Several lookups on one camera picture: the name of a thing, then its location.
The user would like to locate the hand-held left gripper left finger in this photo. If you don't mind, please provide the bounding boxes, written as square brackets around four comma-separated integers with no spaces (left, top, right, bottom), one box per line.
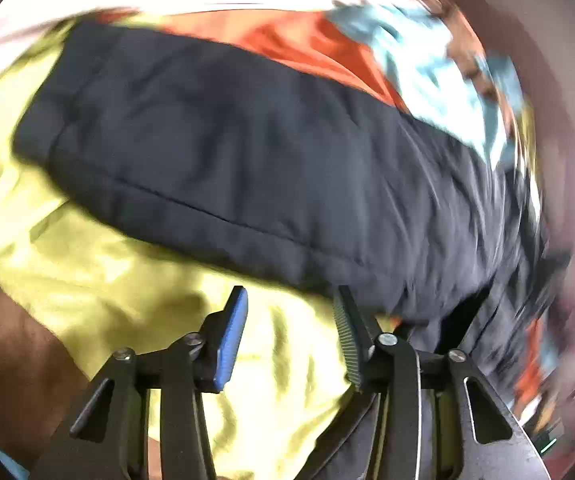
[30,285,249,480]

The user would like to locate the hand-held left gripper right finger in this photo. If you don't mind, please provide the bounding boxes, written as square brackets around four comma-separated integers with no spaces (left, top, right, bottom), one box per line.
[297,285,553,480]

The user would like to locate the dark navy padded jacket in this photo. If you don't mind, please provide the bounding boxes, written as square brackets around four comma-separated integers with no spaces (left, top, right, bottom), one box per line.
[12,22,568,480]

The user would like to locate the colourful patchwork blanket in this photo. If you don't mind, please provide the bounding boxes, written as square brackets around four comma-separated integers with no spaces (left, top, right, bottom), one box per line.
[0,0,568,480]

